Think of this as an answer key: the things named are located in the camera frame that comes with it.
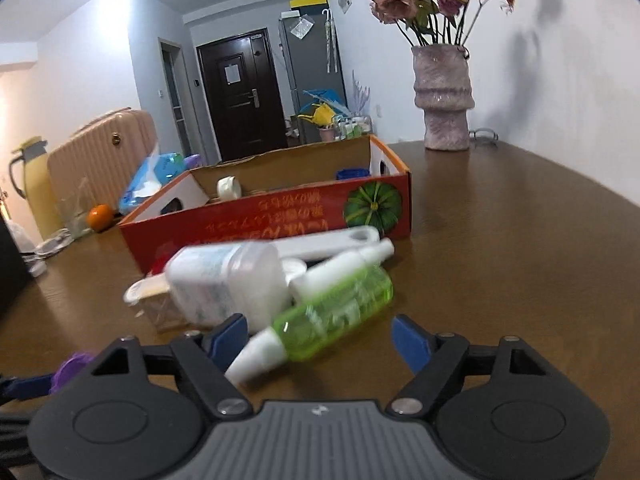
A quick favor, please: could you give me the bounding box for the blue plastic holder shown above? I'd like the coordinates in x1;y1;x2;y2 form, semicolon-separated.
302;89;347;112

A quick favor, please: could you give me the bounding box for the pink textured vase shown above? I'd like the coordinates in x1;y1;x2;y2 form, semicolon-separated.
411;45;476;152

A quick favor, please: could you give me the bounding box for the white folded umbrella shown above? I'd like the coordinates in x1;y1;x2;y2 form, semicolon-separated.
322;8;335;75

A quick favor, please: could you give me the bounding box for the yellow thermos jug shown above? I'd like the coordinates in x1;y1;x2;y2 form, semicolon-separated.
9;136;64;241

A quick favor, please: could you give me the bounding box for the white translucent plastic container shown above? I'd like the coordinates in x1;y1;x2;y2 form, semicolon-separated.
165;241;292;334

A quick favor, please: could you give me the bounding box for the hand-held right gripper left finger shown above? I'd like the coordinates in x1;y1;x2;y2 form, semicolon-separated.
91;313;251;420

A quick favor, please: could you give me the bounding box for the white plastic bag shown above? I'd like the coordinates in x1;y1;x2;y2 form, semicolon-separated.
4;217;49;277

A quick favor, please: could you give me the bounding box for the orange fruit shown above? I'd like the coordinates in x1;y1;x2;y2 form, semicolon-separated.
87;204;112;233

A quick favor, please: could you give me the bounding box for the grey refrigerator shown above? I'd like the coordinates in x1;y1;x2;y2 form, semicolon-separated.
278;9;348;146

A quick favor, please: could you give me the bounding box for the dark brown entrance door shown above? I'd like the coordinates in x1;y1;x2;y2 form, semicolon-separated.
196;29;290;163

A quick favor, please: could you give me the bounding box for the white tape roll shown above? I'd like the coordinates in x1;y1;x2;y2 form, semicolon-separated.
216;176;243;200

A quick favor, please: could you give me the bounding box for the yellow watering can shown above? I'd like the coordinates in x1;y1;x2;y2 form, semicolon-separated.
299;102;335;129

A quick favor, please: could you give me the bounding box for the white tube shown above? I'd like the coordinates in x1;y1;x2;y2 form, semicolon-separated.
270;226;382;264

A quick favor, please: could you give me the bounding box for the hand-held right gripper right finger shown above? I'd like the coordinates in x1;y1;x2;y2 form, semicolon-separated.
391;314;551;418

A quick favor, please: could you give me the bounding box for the small white round cup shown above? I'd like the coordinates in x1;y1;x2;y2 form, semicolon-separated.
123;279;172;307

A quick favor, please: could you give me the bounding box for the printed orange cardboard box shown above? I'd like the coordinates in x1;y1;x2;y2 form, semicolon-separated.
119;135;412;277

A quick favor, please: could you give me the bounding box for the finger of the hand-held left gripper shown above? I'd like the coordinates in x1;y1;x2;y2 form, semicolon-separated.
0;372;57;403

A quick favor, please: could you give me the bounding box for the black object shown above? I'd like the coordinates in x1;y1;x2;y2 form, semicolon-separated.
0;214;32;313

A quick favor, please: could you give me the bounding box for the grey interior door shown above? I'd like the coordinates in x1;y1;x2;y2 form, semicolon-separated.
159;37;194;159

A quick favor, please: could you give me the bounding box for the green spray bottle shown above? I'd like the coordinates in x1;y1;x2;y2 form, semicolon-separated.
224;265;395;386

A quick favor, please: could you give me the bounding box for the blue tissue pack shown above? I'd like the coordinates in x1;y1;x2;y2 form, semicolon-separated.
118;152;187;216

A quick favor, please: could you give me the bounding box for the purple dried grass decoration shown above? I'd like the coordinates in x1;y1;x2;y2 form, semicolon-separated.
350;71;372;117

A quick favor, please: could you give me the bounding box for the storage rack with supplies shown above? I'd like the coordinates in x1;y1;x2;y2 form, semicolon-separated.
319;114;374;142

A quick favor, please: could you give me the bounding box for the pink ribbed suitcase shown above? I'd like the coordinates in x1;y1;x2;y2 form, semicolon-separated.
47;107;160;222

